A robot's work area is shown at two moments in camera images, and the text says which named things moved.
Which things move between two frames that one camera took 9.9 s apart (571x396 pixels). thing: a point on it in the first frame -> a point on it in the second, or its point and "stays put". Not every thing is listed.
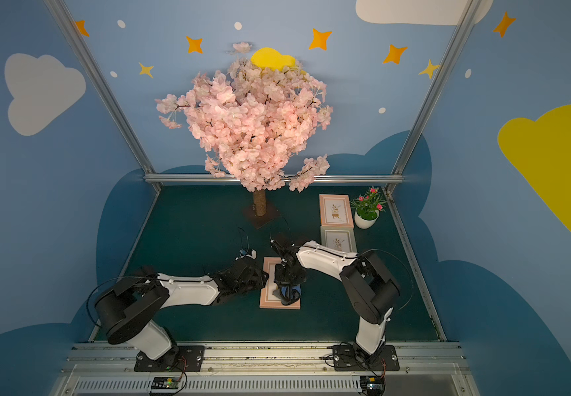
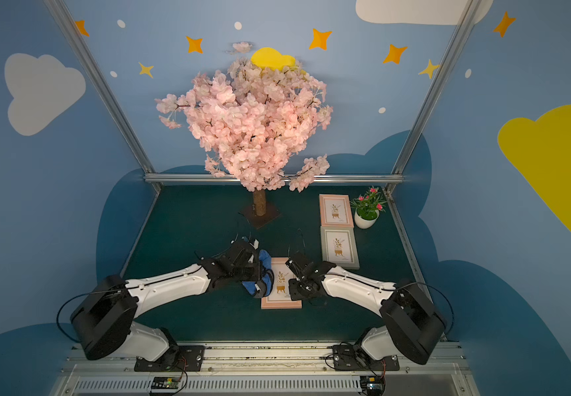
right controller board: (373, 385) stays put
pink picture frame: (268, 300) stays put
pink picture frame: (335, 210) stays put
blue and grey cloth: (288, 294) -> (266, 277)
